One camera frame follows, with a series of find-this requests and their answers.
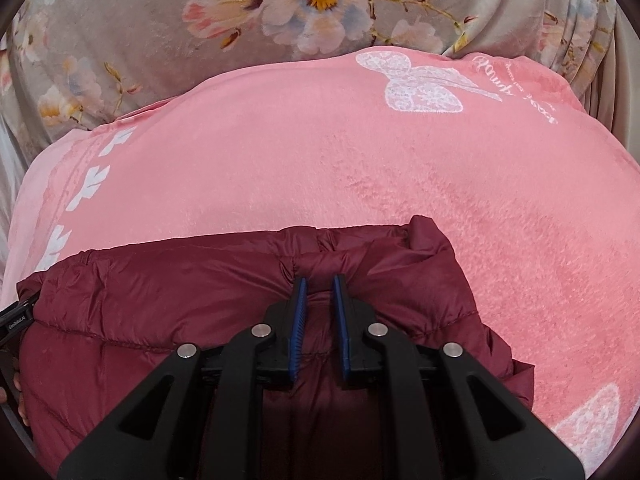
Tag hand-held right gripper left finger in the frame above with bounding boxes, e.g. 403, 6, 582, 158
56, 277, 309, 480

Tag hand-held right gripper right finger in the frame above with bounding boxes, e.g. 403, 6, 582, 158
332, 273, 586, 480

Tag maroon puffer jacket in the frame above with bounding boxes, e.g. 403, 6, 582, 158
16, 214, 537, 480

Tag person's left hand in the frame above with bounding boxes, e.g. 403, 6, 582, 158
0, 369, 30, 427

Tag grey curtain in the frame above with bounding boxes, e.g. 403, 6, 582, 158
0, 105, 33, 206

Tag pink printed blanket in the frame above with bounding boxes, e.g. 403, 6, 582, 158
0, 45, 640, 480

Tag grey floral blanket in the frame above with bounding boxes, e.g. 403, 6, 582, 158
0, 0, 623, 147

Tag beige curtain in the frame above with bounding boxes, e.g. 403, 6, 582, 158
582, 7, 640, 153

